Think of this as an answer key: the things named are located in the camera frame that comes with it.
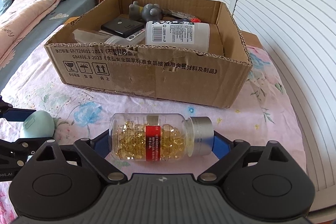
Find brown cardboard box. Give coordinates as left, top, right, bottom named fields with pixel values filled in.
left=45, top=0, right=252, bottom=108

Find white louvered closet doors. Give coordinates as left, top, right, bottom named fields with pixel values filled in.
left=220, top=0, right=335, bottom=211

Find grey elephant toy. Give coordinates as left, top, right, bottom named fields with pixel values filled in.
left=129, top=1, right=163, bottom=22

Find teal round case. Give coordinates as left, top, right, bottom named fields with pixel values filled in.
left=20, top=110, right=55, bottom=138

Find black square device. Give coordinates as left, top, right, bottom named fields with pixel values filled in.
left=101, top=16, right=144, bottom=38

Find white medical cotton jar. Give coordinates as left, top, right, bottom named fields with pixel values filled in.
left=145, top=20, right=210, bottom=52

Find fish oil capsule bottle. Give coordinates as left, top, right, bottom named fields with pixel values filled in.
left=109, top=113, right=214, bottom=162

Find pink floral quilt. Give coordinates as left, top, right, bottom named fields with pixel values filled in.
left=1, top=0, right=61, bottom=68

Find clear pen refill box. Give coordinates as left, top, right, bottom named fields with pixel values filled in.
left=105, top=28, right=146, bottom=46

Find black purple toy train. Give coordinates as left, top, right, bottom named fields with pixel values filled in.
left=159, top=18, right=201, bottom=24

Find blue-grey bed sheet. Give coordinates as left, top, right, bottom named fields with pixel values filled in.
left=1, top=0, right=97, bottom=89

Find floral pink table cloth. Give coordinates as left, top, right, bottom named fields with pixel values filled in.
left=0, top=24, right=308, bottom=224

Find clear plastic jar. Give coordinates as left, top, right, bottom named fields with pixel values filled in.
left=72, top=29, right=127, bottom=45

